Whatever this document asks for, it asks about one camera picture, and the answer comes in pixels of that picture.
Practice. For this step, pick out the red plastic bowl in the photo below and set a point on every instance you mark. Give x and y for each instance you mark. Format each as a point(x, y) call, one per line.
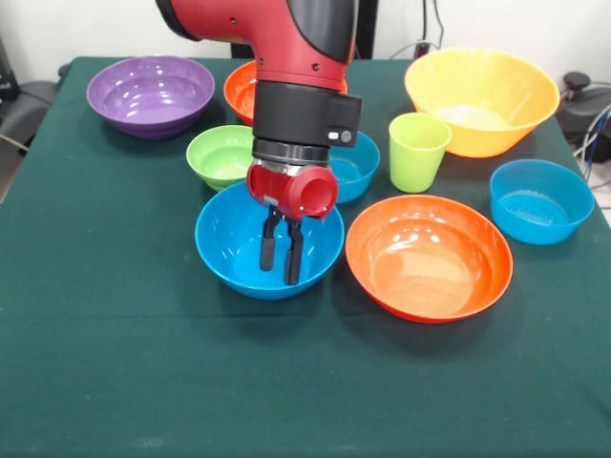
point(429, 272)
point(241, 95)

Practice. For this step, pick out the small blue plastic bowl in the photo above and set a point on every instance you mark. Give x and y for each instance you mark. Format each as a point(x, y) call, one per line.
point(358, 172)
point(539, 210)

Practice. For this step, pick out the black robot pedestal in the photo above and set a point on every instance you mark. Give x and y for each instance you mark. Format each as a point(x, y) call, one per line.
point(365, 28)

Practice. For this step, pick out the large orange plastic bowl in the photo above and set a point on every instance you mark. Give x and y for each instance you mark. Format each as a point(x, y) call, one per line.
point(501, 95)

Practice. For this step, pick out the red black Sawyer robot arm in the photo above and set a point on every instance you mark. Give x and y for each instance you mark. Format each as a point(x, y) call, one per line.
point(296, 47)

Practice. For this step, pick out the dark green tablecloth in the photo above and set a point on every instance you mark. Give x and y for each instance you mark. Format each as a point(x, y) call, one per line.
point(95, 334)

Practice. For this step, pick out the green plastic cup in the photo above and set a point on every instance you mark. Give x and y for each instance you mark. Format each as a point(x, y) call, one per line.
point(415, 157)

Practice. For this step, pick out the green plastic bowl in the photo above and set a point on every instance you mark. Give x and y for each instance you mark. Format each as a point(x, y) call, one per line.
point(215, 157)

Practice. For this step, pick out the purple plastic bowl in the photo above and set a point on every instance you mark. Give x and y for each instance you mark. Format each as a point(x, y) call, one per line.
point(143, 105)

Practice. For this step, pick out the medium blue plastic bowl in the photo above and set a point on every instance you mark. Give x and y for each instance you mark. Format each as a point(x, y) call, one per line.
point(229, 257)

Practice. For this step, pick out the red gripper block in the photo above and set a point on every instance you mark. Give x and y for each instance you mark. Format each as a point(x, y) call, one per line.
point(272, 188)

